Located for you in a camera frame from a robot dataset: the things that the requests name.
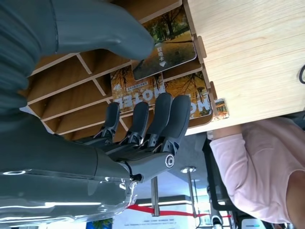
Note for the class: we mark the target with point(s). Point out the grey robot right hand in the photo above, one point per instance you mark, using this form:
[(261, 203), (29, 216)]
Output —
[(59, 177)]

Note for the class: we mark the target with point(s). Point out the brown wooden card organizer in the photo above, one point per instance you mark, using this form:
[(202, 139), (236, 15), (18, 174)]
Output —
[(71, 82)]

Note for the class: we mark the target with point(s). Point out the person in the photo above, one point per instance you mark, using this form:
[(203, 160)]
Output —
[(257, 170)]

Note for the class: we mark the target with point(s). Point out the red stanchion belt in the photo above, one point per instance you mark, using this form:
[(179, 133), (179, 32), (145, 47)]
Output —
[(171, 212)]

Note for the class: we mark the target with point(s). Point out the black office chair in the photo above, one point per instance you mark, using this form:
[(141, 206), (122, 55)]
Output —
[(217, 180)]

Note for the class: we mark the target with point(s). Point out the chrome stanchion post with base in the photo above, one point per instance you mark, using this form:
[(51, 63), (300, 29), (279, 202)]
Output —
[(155, 196), (190, 189)]

